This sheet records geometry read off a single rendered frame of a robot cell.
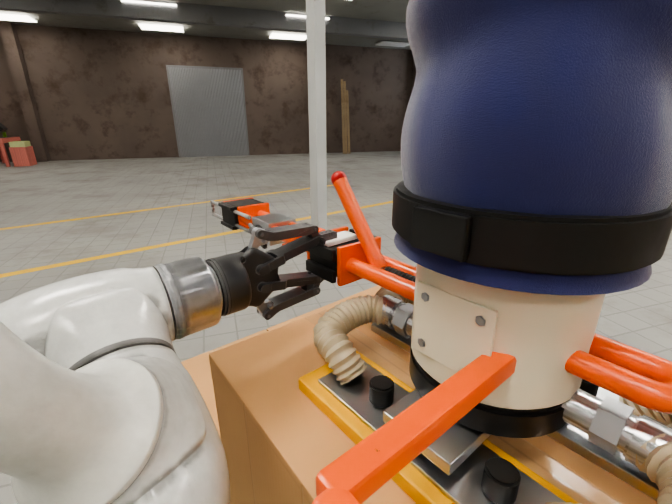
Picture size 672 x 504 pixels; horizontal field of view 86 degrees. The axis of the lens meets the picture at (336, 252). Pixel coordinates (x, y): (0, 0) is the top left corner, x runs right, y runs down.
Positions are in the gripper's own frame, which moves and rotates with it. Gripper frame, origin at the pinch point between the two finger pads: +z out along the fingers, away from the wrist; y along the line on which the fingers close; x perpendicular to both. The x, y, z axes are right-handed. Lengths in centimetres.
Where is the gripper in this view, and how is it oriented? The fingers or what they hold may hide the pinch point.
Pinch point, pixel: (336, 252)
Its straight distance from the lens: 57.3
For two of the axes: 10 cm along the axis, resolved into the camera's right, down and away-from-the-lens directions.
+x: 6.4, 2.7, -7.2
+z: 7.7, -2.3, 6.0
